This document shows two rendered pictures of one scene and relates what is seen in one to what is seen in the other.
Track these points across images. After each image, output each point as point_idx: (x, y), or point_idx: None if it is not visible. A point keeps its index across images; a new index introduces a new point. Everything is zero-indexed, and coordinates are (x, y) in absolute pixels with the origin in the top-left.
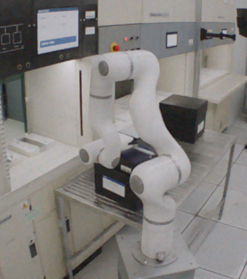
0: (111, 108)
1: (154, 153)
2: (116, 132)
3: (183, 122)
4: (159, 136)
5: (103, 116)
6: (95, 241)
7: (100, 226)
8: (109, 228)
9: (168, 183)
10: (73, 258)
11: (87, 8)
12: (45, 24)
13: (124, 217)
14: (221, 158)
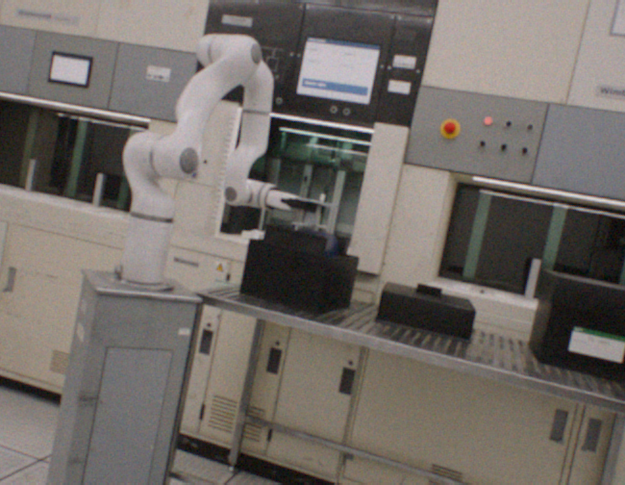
0: (425, 231)
1: (296, 223)
2: (243, 158)
3: (544, 310)
4: (176, 111)
5: (243, 136)
6: (308, 437)
7: (343, 435)
8: (352, 448)
9: (137, 149)
10: (253, 421)
11: (400, 50)
12: (316, 59)
13: (221, 287)
14: (512, 380)
